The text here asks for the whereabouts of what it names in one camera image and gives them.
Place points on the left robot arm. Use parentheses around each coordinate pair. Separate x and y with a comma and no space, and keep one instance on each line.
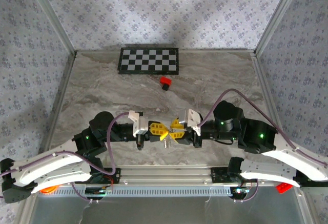
(51,167)

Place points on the black and white chessboard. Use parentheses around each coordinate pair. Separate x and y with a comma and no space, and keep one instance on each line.
(148,61)

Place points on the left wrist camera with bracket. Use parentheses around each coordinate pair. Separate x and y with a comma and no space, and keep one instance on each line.
(139,126)

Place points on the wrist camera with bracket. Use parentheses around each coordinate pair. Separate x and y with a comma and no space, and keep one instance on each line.
(139,126)
(192,117)

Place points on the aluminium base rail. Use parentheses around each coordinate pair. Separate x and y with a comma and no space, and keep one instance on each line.
(166,174)

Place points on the orange curved plastic piece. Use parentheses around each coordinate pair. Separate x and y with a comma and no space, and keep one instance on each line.
(48,190)

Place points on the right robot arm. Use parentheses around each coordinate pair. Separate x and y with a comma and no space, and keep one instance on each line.
(294,160)

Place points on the red plastic block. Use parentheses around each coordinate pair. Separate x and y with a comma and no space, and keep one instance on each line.
(166,80)

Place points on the small black toy brick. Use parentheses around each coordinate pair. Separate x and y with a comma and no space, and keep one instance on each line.
(165,87)

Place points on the grey metal sheet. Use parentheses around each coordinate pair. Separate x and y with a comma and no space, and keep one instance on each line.
(164,211)

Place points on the small circuit board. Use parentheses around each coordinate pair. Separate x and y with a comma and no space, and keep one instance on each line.
(239,191)
(98,192)

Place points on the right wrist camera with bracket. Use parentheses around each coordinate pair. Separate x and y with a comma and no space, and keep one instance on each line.
(192,117)

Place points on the aluminium side rail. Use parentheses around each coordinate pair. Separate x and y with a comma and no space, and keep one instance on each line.
(267,93)
(61,93)

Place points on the red toy brick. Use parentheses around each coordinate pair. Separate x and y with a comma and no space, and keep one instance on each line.
(284,188)

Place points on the aluminium frame post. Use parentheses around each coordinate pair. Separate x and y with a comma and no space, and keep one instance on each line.
(52,16)
(278,16)

